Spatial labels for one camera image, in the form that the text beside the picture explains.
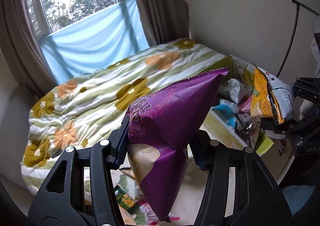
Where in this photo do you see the floral striped duvet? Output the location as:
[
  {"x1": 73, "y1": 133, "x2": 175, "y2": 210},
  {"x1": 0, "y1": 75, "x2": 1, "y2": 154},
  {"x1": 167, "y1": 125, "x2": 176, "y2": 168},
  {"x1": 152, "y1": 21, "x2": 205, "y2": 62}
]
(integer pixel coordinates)
[{"x1": 21, "y1": 38, "x2": 223, "y2": 194}]

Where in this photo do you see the right brown curtain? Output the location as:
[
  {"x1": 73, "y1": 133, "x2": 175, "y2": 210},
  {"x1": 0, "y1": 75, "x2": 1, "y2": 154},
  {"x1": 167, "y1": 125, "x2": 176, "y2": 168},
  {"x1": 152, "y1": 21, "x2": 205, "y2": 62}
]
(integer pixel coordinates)
[{"x1": 136, "y1": 0, "x2": 189, "y2": 47}]

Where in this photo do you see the light blue window cloth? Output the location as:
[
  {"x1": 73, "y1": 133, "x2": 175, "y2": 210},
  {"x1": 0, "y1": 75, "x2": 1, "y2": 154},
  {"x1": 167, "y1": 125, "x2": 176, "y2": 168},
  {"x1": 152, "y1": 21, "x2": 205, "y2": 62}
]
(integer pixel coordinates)
[{"x1": 40, "y1": 0, "x2": 149, "y2": 84}]

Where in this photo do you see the left brown curtain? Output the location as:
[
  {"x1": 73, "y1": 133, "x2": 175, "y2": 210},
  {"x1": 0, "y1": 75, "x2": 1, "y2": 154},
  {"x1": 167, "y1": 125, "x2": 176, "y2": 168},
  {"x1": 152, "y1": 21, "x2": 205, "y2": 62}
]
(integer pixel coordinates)
[{"x1": 1, "y1": 0, "x2": 57, "y2": 97}]

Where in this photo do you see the dark green snack bag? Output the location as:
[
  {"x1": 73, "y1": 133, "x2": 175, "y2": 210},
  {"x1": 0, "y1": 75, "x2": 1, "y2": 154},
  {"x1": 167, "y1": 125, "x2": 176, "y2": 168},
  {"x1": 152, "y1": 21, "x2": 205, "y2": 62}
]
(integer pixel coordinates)
[{"x1": 114, "y1": 185, "x2": 139, "y2": 215}]

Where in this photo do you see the blue white snack bag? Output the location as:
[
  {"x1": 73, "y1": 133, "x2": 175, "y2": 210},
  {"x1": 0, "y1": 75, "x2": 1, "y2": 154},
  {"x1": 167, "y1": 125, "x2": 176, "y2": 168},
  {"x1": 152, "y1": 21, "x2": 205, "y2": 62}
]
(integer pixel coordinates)
[{"x1": 211, "y1": 99, "x2": 239, "y2": 130}]

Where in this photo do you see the white green snack bag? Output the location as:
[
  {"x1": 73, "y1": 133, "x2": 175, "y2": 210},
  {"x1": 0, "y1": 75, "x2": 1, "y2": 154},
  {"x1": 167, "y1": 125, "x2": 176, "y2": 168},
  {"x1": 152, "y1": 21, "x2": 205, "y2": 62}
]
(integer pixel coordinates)
[{"x1": 218, "y1": 78, "x2": 252, "y2": 104}]

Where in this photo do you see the yellow green cardboard box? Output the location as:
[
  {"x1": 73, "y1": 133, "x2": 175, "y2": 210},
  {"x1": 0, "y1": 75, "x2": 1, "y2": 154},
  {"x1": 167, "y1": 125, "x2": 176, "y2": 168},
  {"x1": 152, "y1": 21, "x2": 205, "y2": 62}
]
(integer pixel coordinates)
[{"x1": 203, "y1": 55, "x2": 295, "y2": 183}]

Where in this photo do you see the purple snack bag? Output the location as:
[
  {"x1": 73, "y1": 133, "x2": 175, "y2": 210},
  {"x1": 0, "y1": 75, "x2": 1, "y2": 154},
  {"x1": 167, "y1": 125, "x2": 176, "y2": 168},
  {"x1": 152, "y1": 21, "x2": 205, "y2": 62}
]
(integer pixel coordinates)
[{"x1": 127, "y1": 68, "x2": 229, "y2": 221}]

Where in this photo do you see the black metal stand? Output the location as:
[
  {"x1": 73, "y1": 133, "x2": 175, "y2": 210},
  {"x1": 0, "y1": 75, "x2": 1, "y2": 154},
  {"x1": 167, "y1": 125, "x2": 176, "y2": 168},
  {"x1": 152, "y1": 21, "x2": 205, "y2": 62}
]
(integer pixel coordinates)
[{"x1": 276, "y1": 0, "x2": 319, "y2": 77}]

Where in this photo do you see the brown curtain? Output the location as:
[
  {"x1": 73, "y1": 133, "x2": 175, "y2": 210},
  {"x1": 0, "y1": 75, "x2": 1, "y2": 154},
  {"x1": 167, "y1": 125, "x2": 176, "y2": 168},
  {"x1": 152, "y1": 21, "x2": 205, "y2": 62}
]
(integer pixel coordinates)
[
  {"x1": 136, "y1": 0, "x2": 189, "y2": 47},
  {"x1": 1, "y1": 0, "x2": 57, "y2": 97}
]

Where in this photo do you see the white floral tablecloth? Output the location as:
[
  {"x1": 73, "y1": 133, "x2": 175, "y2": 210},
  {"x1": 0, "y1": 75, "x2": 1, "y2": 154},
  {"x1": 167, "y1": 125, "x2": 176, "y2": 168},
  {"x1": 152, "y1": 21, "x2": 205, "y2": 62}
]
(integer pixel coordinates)
[{"x1": 85, "y1": 145, "x2": 237, "y2": 226}]

